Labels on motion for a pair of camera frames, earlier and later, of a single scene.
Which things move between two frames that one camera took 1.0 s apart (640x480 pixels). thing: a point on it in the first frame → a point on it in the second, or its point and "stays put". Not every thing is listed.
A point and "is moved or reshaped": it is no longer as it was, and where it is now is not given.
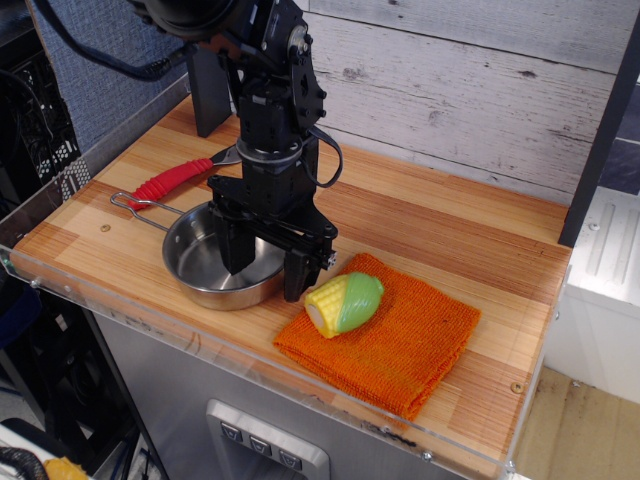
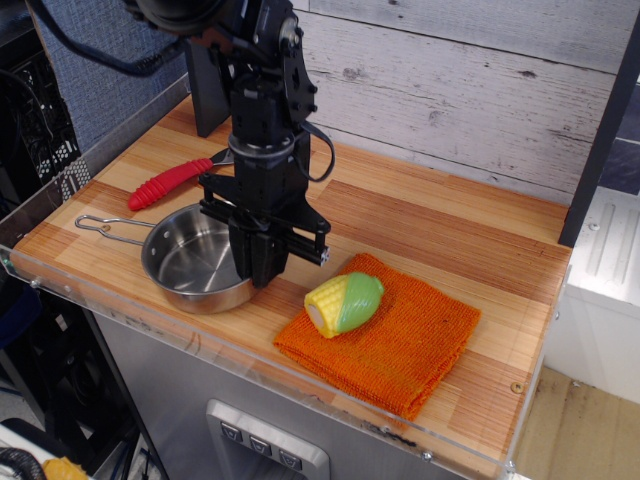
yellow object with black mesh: [23, 465] stays put
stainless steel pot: [194, 255] is moved or reshaped
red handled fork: [150, 189] stays put
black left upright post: [211, 89] stays put
